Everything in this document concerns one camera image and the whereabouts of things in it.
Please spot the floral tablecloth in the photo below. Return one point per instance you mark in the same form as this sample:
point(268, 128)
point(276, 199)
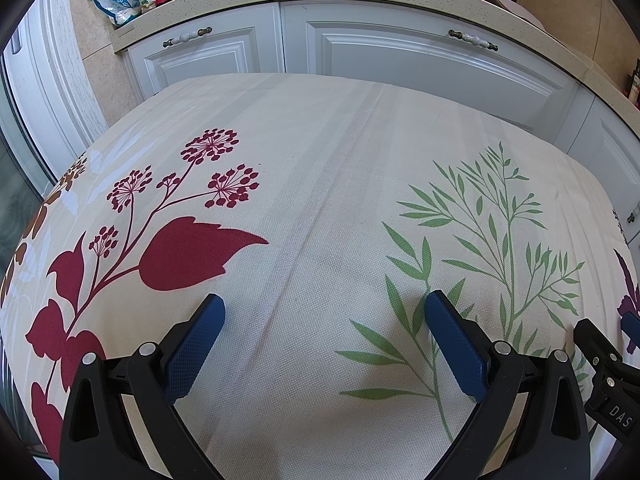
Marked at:
point(325, 185)

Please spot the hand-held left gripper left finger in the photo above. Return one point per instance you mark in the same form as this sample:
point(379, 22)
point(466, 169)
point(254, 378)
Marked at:
point(195, 350)

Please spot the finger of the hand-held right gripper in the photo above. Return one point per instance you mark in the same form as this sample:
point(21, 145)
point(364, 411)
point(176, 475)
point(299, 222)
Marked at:
point(592, 342)
point(632, 327)

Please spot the small white cabinet door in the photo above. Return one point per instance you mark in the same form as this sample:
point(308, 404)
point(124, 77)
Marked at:
point(200, 65)

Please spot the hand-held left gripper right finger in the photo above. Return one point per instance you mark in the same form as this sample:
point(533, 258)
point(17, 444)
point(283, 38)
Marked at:
point(452, 345)

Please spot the white sliding door frame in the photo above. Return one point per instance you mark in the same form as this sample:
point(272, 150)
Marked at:
point(55, 85)

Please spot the dark olive oil bottle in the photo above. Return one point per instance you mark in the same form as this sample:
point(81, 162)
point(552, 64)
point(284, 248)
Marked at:
point(635, 80)

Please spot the wide white cabinet door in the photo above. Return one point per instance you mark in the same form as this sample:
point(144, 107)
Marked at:
point(400, 60)

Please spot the blue white pouch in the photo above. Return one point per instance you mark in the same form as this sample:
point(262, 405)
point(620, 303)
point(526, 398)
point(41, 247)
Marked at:
point(117, 0)

